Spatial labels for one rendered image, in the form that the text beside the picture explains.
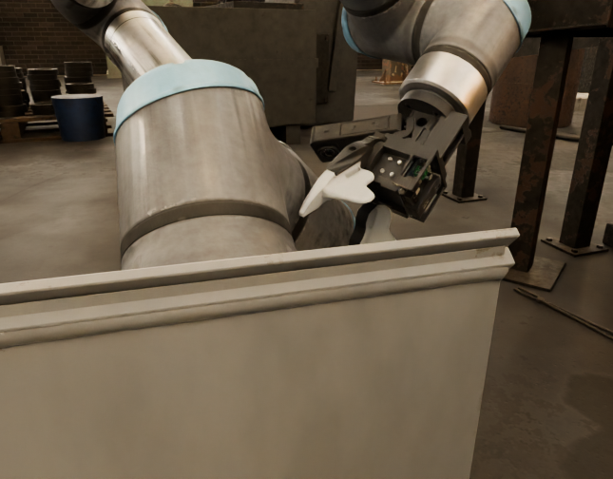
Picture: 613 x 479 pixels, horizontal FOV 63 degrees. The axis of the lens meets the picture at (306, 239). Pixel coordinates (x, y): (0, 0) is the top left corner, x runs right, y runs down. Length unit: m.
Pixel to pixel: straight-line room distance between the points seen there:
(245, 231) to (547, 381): 0.76
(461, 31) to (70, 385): 0.51
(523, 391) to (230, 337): 0.77
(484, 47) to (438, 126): 0.10
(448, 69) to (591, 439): 0.62
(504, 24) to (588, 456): 0.62
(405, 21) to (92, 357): 0.52
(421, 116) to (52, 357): 0.44
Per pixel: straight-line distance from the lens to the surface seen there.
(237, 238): 0.38
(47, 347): 0.28
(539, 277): 1.43
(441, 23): 0.64
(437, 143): 0.56
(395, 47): 0.68
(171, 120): 0.45
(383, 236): 0.59
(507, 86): 4.03
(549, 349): 1.14
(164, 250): 0.38
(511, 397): 0.98
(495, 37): 0.63
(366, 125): 0.59
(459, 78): 0.58
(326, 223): 0.56
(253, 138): 0.46
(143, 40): 0.93
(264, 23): 2.96
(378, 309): 0.30
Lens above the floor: 0.57
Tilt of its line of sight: 21 degrees down
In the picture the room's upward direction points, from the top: straight up
